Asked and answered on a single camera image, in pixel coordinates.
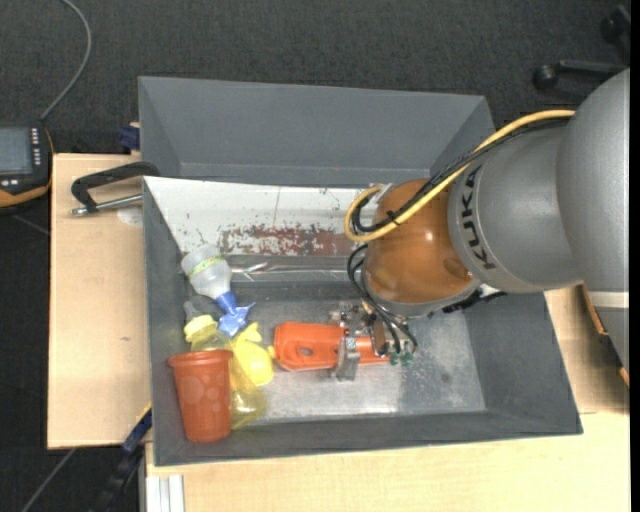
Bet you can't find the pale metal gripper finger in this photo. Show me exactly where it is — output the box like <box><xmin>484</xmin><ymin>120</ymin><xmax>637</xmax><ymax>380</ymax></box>
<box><xmin>327</xmin><ymin>301</ymin><xmax>353</xmax><ymax>328</ymax></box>
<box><xmin>335</xmin><ymin>337</ymin><xmax>363</xmax><ymax>383</ymax></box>

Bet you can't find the orange tool with holes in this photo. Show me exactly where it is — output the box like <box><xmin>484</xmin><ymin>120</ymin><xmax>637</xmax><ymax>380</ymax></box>
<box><xmin>272</xmin><ymin>321</ymin><xmax>394</xmax><ymax>374</ymax></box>

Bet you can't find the yellow toy fruit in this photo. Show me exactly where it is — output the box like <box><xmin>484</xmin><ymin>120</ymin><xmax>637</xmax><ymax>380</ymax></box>
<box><xmin>231</xmin><ymin>322</ymin><xmax>277</xmax><ymax>389</ymax></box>

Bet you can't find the clear yellow plastic bottle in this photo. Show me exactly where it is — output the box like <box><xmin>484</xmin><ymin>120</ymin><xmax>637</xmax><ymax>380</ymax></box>
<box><xmin>183</xmin><ymin>314</ymin><xmax>269</xmax><ymax>431</ymax></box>

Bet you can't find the clear spray bottle blue nozzle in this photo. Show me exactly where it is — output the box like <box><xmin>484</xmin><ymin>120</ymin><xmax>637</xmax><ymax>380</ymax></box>
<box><xmin>180</xmin><ymin>244</ymin><xmax>257</xmax><ymax>337</ymax></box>

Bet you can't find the red-brown plastic cup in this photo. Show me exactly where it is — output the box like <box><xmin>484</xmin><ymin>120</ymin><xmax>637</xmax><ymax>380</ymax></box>
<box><xmin>167</xmin><ymin>349</ymin><xmax>235</xmax><ymax>444</ymax></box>

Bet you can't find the grey metal bin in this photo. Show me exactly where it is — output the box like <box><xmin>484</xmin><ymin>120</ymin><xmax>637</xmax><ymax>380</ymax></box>
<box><xmin>136</xmin><ymin>75</ymin><xmax>584</xmax><ymax>468</ymax></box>

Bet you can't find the pale brown cardboard board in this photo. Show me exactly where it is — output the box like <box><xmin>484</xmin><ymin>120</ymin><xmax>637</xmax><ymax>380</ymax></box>
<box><xmin>46</xmin><ymin>152</ymin><xmax>152</xmax><ymax>450</ymax></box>

